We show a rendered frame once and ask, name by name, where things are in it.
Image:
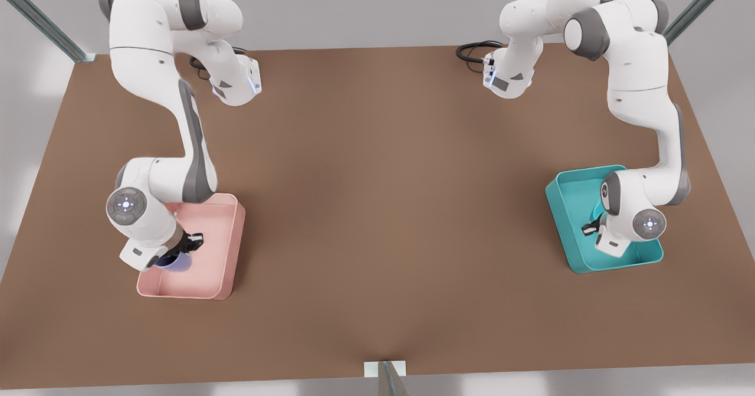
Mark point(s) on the blue cup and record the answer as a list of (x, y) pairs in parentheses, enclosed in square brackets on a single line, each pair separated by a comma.
[(176, 262)]

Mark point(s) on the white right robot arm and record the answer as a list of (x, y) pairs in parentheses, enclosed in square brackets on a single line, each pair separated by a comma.
[(147, 48)]

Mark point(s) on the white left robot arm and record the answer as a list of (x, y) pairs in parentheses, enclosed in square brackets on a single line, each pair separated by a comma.
[(640, 71)]

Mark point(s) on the teal box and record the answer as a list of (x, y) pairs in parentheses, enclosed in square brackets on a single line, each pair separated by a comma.
[(575, 213)]

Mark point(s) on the pink box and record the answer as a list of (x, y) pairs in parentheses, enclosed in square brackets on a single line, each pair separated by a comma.
[(212, 254)]

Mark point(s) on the silver frame post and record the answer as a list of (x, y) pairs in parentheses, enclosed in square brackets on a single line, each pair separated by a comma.
[(699, 3), (41, 21), (389, 378)]

